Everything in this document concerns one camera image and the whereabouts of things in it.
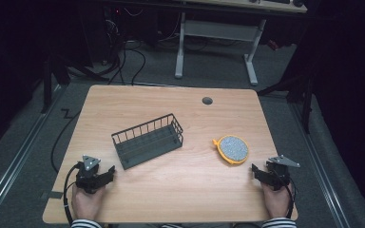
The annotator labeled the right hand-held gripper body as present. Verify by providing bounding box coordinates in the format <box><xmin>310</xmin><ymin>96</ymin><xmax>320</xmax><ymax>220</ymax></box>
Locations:
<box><xmin>265</xmin><ymin>154</ymin><xmax>301</xmax><ymax>192</ymax></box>

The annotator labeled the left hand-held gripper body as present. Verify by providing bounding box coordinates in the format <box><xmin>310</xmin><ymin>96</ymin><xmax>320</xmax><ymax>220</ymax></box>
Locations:
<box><xmin>75</xmin><ymin>154</ymin><xmax>102</xmax><ymax>195</ymax></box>

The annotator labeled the round yellow-rimmed grey scrubber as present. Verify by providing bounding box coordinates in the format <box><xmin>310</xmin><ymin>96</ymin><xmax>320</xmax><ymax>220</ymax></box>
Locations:
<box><xmin>211</xmin><ymin>134</ymin><xmax>250</xmax><ymax>166</ymax></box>

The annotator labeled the dark grey wire basket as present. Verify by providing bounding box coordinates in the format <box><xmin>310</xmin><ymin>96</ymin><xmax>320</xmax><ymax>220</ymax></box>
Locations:
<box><xmin>110</xmin><ymin>112</ymin><xmax>184</xmax><ymax>171</ymax></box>

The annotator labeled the person's right hand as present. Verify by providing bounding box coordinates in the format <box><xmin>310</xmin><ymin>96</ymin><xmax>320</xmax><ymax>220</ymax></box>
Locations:
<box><xmin>260</xmin><ymin>181</ymin><xmax>295</xmax><ymax>220</ymax></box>

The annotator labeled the person's left hand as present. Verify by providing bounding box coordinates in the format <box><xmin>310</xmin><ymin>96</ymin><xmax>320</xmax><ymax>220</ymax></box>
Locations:
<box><xmin>71</xmin><ymin>184</ymin><xmax>106</xmax><ymax>221</ymax></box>

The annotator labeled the black metal stand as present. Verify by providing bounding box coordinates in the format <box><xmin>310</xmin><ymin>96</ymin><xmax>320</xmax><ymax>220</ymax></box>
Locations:
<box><xmin>39</xmin><ymin>53</ymin><xmax>110</xmax><ymax>115</ymax></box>
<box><xmin>257</xmin><ymin>74</ymin><xmax>315</xmax><ymax>135</ymax></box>

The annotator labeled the white-framed wooden desk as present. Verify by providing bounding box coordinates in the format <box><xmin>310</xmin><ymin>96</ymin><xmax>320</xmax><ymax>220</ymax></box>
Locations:
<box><xmin>174</xmin><ymin>0</ymin><xmax>309</xmax><ymax>87</ymax></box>

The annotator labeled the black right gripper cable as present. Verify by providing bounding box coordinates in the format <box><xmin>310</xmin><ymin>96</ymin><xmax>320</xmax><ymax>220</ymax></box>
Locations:
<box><xmin>283</xmin><ymin>177</ymin><xmax>298</xmax><ymax>219</ymax></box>

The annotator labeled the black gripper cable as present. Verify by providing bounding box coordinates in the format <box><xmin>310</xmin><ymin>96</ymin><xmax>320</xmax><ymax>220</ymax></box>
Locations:
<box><xmin>283</xmin><ymin>177</ymin><xmax>298</xmax><ymax>219</ymax></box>
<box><xmin>62</xmin><ymin>163</ymin><xmax>81</xmax><ymax>226</ymax></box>

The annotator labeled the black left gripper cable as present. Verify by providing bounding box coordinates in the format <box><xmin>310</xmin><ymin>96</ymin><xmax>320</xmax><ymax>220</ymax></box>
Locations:
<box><xmin>62</xmin><ymin>163</ymin><xmax>81</xmax><ymax>226</ymax></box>

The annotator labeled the metal floor rail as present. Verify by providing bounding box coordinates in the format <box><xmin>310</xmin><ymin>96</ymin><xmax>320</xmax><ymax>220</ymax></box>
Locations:
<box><xmin>289</xmin><ymin>101</ymin><xmax>351</xmax><ymax>228</ymax></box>
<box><xmin>0</xmin><ymin>84</ymin><xmax>65</xmax><ymax>221</ymax></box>

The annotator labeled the black floor cable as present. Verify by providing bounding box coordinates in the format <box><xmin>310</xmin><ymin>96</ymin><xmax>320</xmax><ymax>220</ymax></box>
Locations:
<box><xmin>49</xmin><ymin>108</ymin><xmax>82</xmax><ymax>174</ymax></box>

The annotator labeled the bundle of black floor cables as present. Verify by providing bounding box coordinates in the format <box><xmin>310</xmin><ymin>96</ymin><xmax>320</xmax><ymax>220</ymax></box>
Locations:
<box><xmin>103</xmin><ymin>8</ymin><xmax>180</xmax><ymax>86</ymax></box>

